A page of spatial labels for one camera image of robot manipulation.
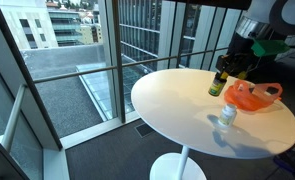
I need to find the white table base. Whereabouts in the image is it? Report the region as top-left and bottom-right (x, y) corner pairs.
(149, 146), (207, 180)

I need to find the yellow and black bottle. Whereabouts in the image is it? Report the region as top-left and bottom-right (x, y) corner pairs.
(208, 72), (229, 96)

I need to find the robot arm with green clip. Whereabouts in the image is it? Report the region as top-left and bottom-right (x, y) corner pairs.
(215, 0), (295, 79)

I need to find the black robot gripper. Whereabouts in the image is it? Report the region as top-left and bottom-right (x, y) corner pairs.
(216, 33), (254, 77)

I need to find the orange plastic bag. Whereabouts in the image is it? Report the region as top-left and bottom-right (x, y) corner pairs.
(224, 80), (283, 111)

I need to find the round white table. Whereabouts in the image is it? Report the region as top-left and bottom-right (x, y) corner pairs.
(131, 69), (295, 159)

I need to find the metal window railing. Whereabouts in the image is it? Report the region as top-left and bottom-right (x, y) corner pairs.
(0, 50), (224, 152)

